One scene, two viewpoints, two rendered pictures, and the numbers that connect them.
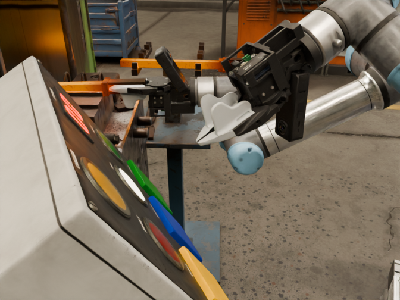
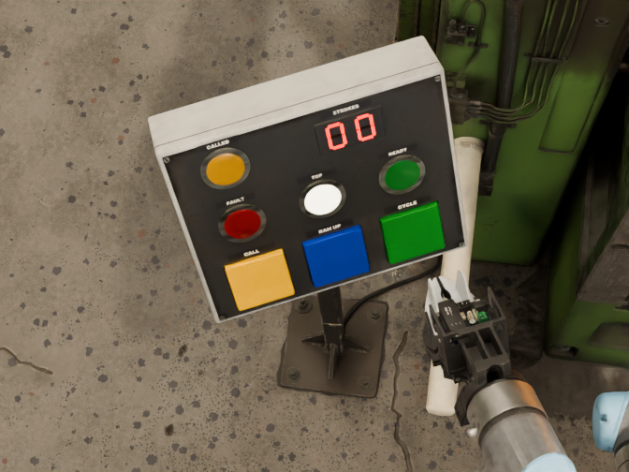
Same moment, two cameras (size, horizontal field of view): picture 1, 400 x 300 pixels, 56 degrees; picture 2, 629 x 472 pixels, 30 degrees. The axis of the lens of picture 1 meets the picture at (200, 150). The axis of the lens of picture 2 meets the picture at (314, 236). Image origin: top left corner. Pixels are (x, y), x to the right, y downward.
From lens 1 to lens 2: 124 cm
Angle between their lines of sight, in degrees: 67
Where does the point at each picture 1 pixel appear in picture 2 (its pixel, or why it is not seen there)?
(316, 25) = (485, 399)
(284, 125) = not seen: hidden behind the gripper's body
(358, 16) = (489, 457)
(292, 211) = not seen: outside the picture
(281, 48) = (468, 354)
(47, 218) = (165, 140)
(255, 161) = (596, 432)
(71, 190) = (174, 147)
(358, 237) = not seen: outside the picture
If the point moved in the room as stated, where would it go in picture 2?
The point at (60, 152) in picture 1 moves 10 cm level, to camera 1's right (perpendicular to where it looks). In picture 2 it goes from (216, 135) to (200, 218)
